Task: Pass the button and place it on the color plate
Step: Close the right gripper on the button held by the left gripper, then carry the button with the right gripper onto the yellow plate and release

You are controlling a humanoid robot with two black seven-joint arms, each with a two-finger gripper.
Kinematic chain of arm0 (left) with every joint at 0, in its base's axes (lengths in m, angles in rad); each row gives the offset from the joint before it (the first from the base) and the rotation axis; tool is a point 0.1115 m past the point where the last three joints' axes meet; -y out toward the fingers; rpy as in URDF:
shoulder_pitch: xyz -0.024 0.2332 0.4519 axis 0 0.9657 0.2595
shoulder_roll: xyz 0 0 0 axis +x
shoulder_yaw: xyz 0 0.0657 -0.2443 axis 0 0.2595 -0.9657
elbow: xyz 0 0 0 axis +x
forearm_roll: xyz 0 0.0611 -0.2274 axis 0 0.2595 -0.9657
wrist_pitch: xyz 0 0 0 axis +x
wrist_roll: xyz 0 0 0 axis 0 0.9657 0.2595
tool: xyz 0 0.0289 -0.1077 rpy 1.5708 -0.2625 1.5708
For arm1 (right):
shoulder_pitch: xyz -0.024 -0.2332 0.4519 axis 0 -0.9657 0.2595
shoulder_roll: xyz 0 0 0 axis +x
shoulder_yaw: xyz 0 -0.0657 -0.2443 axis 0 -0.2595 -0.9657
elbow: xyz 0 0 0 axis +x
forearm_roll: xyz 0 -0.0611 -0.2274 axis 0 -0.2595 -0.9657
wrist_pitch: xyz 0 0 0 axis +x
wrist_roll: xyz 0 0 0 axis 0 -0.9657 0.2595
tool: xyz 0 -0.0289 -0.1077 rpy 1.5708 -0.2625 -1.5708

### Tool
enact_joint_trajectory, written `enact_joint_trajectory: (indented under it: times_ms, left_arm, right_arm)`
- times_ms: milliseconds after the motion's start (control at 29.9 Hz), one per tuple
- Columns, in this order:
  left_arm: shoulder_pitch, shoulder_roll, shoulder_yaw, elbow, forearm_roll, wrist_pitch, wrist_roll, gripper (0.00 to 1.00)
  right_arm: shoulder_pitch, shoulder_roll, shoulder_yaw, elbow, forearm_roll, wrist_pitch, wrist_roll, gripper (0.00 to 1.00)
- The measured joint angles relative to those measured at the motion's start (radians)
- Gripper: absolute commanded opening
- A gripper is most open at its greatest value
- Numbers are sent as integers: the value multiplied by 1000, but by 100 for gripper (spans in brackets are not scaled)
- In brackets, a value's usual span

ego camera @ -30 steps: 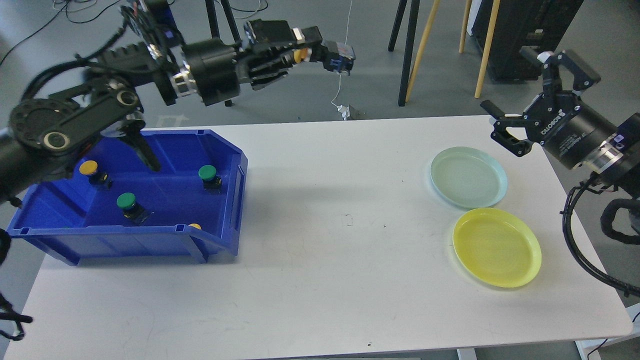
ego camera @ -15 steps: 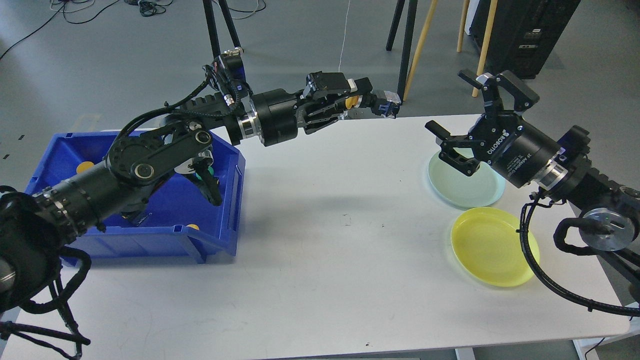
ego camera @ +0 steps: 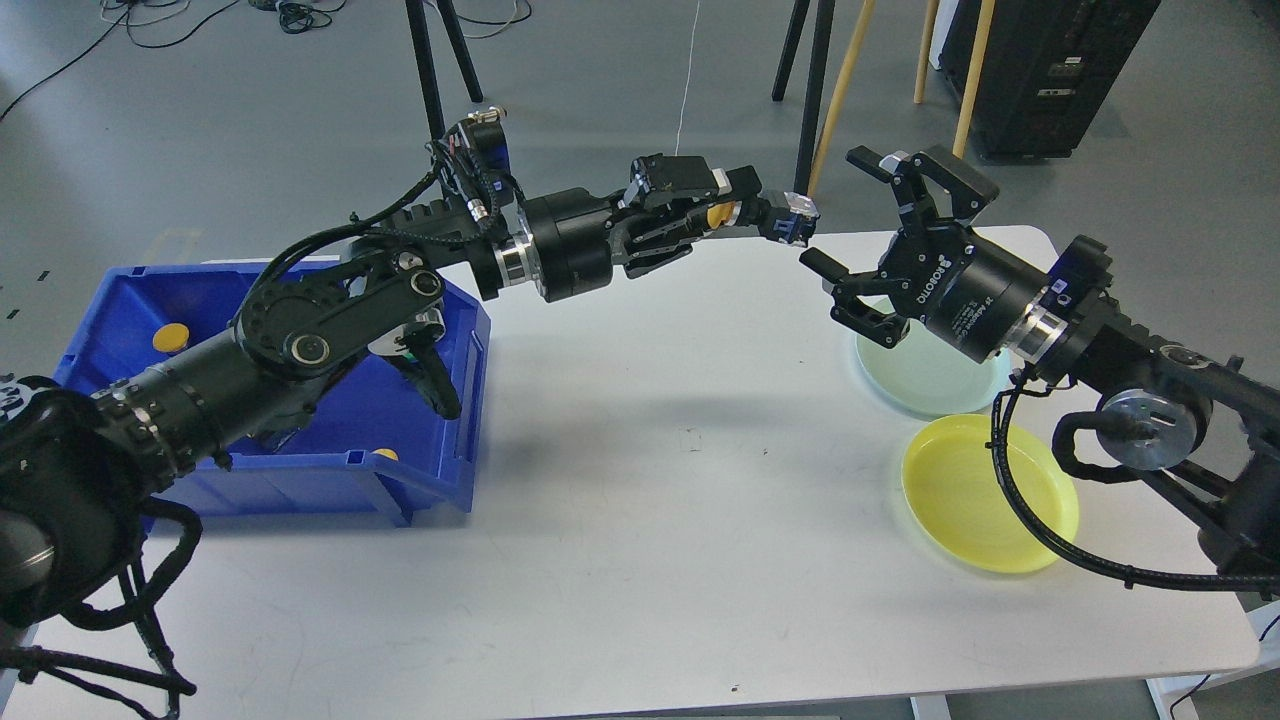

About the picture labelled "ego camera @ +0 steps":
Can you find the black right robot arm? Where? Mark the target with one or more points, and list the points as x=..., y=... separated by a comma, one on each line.
x=1201, y=434

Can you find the yellow plate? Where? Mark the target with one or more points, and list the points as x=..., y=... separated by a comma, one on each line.
x=951, y=488

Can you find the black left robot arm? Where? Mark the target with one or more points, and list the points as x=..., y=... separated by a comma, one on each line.
x=86, y=534

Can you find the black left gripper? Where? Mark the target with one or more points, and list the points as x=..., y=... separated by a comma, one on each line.
x=569, y=242

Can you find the white table leg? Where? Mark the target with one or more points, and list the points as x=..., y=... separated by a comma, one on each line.
x=1172, y=695

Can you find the yellow push button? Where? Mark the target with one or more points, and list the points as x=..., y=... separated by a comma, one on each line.
x=171, y=338
x=780, y=216

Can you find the black tripod stand right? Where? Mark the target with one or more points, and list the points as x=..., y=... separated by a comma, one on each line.
x=815, y=78

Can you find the light green plate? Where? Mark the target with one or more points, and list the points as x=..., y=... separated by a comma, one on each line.
x=922, y=376

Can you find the black equipment case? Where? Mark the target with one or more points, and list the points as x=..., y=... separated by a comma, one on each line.
x=1047, y=69

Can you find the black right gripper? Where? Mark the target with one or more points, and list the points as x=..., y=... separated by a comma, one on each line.
x=965, y=290

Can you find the blue plastic bin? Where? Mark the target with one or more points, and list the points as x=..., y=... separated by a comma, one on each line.
x=328, y=466

